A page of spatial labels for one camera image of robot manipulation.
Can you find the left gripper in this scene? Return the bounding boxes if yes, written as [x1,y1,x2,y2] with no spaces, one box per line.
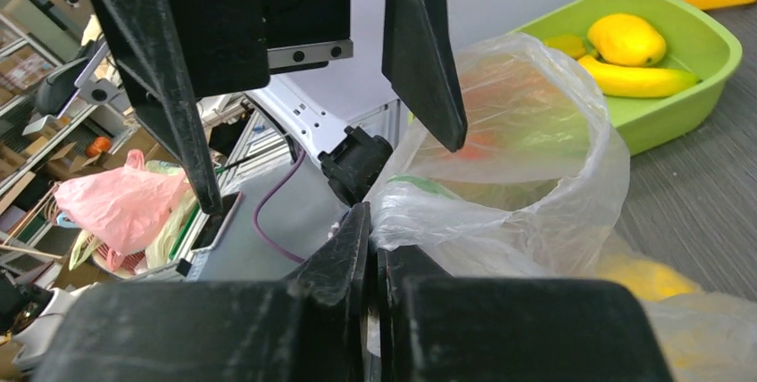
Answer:
[90,0,353,214]

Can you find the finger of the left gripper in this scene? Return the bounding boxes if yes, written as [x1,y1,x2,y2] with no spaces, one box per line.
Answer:
[382,0,468,152]

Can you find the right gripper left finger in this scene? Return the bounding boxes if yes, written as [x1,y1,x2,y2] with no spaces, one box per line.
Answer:
[32,203,370,381]

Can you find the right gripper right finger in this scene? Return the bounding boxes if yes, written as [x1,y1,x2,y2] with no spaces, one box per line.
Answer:
[376,246,672,381]

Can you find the clear printed plastic bag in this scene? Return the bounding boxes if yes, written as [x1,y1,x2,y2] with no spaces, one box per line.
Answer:
[367,33,756,381]

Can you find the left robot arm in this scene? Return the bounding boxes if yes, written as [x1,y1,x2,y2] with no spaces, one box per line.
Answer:
[90,0,468,214]

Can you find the yellow fake banana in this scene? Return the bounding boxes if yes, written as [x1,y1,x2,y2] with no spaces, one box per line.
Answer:
[578,55,700,98]

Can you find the pink plastic bag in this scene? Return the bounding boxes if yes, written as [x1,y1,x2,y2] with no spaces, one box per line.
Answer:
[54,149,191,255]

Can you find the green plastic tray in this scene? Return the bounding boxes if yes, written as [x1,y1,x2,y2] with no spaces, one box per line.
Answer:
[518,0,743,154]

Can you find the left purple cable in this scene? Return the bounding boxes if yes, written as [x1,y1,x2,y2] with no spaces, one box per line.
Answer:
[253,148,309,265]

